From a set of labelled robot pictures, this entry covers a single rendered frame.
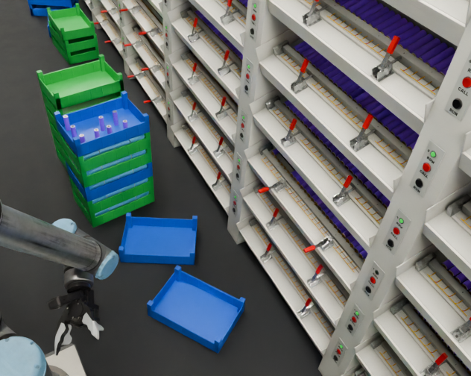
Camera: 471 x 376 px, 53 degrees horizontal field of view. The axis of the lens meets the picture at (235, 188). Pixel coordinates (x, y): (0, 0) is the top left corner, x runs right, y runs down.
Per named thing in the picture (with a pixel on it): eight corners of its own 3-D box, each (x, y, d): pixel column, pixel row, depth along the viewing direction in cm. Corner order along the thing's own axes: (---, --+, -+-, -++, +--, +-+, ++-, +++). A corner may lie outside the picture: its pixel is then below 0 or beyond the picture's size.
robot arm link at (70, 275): (80, 264, 148) (56, 274, 150) (80, 278, 145) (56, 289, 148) (98, 273, 155) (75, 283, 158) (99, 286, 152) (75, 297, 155)
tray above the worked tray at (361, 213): (370, 256, 121) (369, 229, 111) (255, 124, 158) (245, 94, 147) (434, 215, 124) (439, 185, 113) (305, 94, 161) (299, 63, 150)
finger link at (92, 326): (114, 334, 140) (98, 316, 146) (101, 330, 136) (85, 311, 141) (107, 342, 140) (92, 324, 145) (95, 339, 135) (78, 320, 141)
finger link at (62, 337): (67, 358, 143) (81, 328, 146) (54, 354, 138) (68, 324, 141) (60, 355, 145) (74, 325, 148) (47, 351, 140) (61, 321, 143)
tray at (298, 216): (352, 298, 135) (350, 283, 127) (250, 166, 172) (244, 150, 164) (409, 260, 137) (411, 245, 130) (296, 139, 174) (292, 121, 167)
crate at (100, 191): (87, 202, 191) (84, 188, 186) (68, 173, 203) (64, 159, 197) (153, 175, 205) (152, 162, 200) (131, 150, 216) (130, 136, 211)
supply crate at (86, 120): (77, 157, 175) (74, 140, 169) (57, 128, 186) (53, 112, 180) (150, 131, 189) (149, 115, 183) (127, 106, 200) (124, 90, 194)
